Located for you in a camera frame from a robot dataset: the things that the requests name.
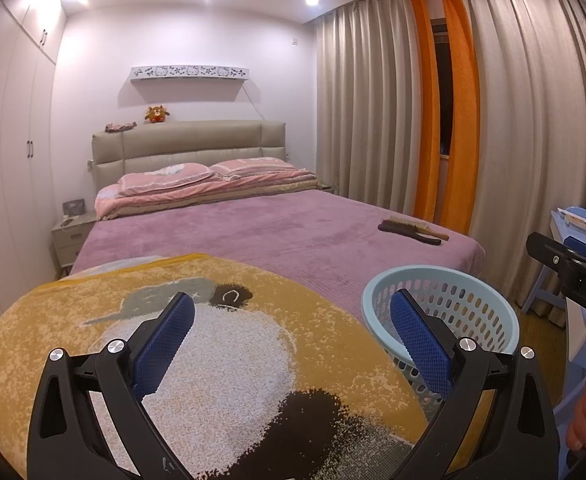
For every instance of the patterned cloth strip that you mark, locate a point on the patterned cloth strip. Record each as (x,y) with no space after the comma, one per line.
(120,126)

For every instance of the beige padded headboard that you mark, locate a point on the beige padded headboard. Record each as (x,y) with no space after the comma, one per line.
(173,145)

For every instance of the orange curtain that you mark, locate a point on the orange curtain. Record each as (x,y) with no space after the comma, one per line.
(425,110)
(463,110)

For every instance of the grey nightstand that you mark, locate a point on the grey nightstand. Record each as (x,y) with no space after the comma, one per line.
(70,240)
(326,188)

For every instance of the white wardrobe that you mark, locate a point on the white wardrobe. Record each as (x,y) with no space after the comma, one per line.
(18,160)

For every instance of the pink pillow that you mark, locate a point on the pink pillow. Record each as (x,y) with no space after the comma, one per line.
(253,166)
(163,177)

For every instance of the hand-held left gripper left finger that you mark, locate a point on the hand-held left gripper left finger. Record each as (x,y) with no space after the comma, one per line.
(163,345)

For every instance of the stack of papers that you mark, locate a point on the stack of papers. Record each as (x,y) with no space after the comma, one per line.
(578,220)

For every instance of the folded pink quilt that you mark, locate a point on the folded pink quilt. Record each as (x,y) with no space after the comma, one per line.
(198,195)

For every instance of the light blue desk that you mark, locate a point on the light blue desk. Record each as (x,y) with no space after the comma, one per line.
(543,290)

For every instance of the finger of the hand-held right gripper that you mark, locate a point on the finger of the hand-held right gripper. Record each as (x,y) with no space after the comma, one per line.
(548,255)

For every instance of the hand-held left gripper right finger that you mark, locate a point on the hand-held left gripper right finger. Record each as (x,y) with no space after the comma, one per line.
(423,345)

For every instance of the orange plush toy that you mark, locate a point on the orange plush toy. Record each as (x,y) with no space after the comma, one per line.
(156,115)

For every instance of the purple bedspread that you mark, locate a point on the purple bedspread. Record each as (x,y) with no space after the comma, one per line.
(273,230)

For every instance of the beige curtain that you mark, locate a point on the beige curtain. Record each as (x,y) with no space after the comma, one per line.
(368,110)
(538,110)

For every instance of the dark window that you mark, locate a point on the dark window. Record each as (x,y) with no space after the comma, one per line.
(443,100)

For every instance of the yellow bear print blanket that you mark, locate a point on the yellow bear print blanket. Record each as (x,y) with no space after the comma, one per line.
(253,320)

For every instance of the light blue plastic basket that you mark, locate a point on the light blue plastic basket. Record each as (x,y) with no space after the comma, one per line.
(478,305)

